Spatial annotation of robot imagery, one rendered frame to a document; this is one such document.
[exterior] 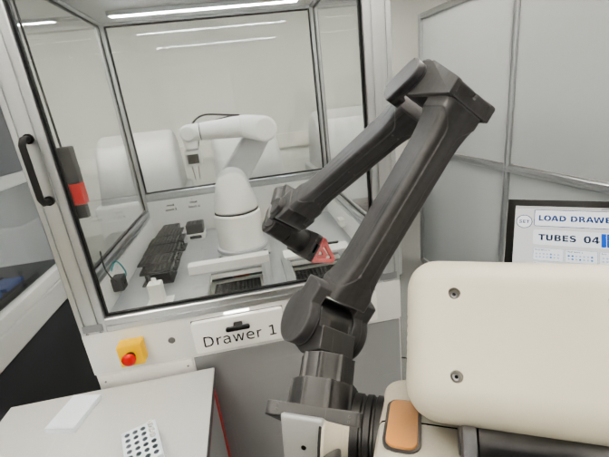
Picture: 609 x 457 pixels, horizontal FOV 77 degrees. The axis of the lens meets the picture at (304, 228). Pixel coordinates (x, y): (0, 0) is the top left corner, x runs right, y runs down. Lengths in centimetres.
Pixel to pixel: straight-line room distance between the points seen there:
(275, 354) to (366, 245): 90
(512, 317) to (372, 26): 93
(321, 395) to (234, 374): 93
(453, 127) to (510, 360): 30
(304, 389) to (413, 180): 30
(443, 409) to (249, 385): 111
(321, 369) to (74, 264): 92
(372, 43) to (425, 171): 69
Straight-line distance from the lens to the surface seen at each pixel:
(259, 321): 127
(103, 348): 139
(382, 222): 52
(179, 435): 118
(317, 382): 50
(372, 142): 66
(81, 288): 131
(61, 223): 125
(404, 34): 488
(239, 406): 149
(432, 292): 38
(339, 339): 53
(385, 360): 149
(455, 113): 54
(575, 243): 127
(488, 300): 38
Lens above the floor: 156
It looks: 19 degrees down
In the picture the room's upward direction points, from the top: 7 degrees counter-clockwise
